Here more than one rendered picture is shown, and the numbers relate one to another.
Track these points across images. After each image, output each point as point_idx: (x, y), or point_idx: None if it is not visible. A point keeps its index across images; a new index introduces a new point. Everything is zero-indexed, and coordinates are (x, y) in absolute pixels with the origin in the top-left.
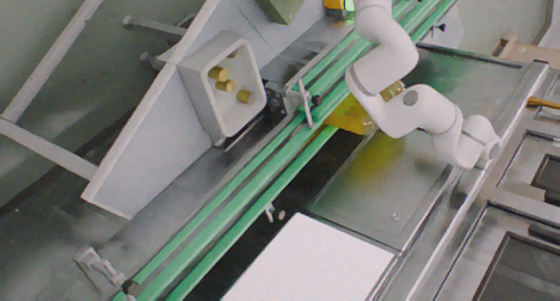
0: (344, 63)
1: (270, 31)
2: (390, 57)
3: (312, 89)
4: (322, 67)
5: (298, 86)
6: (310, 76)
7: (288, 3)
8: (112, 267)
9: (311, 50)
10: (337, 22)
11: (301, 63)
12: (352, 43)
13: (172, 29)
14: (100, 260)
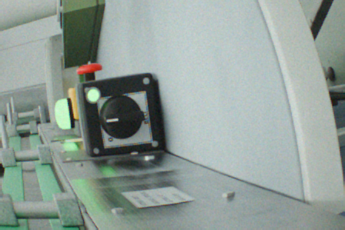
0: (10, 143)
1: (95, 74)
2: None
3: (16, 137)
4: (30, 139)
5: (33, 135)
6: (32, 137)
7: (61, 35)
8: (12, 106)
9: (58, 128)
10: (73, 133)
11: (50, 126)
12: (26, 148)
13: (333, 86)
14: (40, 121)
